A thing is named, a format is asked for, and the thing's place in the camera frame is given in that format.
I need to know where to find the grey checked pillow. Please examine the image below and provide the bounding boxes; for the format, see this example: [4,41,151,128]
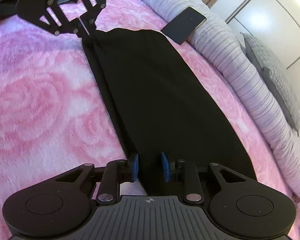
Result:
[241,32,300,135]

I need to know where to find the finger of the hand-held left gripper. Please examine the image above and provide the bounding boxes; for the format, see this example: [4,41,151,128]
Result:
[74,0,108,35]
[37,0,92,38]

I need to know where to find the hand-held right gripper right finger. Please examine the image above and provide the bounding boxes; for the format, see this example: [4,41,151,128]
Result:
[160,151,250,203]

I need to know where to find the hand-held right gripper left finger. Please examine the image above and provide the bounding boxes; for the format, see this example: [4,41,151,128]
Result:
[55,152,140,204]

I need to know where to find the black rectangular device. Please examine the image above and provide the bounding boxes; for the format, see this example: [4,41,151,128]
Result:
[161,7,207,45]

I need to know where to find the striped white quilt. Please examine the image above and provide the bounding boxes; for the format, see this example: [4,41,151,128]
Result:
[119,0,300,205]

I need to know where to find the black pants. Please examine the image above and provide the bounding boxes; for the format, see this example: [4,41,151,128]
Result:
[82,28,257,195]

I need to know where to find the white wardrobe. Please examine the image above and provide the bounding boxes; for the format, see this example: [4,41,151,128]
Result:
[207,0,300,70]

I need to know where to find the pink floral blanket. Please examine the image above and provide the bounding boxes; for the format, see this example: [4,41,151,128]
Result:
[0,0,300,240]

